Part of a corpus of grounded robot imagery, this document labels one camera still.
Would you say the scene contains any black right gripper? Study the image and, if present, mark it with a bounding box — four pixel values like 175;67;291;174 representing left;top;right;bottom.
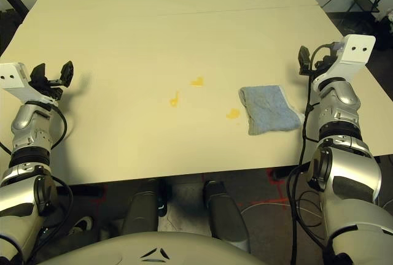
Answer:
299;45;333;77

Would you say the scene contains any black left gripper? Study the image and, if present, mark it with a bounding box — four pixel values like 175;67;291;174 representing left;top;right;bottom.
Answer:
29;60;75;101

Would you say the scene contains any light blue rag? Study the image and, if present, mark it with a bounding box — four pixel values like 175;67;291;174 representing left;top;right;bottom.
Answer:
238;85;305;136

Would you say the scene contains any black step stool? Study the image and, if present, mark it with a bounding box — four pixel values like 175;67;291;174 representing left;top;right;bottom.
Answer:
348;0;380;22

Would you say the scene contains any black bag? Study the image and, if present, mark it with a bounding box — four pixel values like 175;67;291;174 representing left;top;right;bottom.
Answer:
375;19;393;52

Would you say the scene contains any round yellow liquid spill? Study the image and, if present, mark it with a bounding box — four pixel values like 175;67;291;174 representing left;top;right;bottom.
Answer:
226;108;241;125

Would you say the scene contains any black sneaker white sole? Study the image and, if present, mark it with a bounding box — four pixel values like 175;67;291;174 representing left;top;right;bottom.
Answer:
69;215;93;237

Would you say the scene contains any dark grey left robot leg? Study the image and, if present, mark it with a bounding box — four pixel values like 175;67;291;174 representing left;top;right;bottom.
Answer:
121;179;160;235

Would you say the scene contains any dark grey robot leg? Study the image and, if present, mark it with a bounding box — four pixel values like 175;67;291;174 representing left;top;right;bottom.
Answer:
121;179;160;235
202;180;251;253

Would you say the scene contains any dark grey right robot leg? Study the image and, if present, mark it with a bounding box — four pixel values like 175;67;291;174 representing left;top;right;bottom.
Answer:
202;180;251;253

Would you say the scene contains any grey robot torso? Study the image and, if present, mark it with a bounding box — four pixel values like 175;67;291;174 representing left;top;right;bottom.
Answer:
36;231;268;265

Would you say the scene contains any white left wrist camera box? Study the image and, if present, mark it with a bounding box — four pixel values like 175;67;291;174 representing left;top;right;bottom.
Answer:
0;61;59;105

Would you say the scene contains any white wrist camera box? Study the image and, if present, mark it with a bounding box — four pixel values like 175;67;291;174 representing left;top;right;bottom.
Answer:
313;34;377;83
0;61;59;105

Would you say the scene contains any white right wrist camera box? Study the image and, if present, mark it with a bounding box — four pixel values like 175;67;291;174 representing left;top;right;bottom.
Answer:
313;34;377;83

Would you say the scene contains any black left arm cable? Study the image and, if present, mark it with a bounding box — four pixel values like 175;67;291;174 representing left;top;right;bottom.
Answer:
30;105;74;259

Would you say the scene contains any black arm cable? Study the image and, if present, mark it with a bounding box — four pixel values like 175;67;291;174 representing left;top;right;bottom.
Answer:
30;105;74;259
287;43;335;265

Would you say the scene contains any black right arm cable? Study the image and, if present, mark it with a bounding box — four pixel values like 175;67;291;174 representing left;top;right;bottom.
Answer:
287;43;335;265

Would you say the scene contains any black table frame bar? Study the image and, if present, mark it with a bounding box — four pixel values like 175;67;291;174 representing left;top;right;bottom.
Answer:
66;185;104;198
276;168;295;183

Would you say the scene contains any white floor cable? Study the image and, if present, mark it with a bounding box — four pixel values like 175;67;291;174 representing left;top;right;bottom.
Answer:
239;200;323;238

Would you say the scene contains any black floor cable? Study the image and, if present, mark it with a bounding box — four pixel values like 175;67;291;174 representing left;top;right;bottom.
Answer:
288;191;323;229

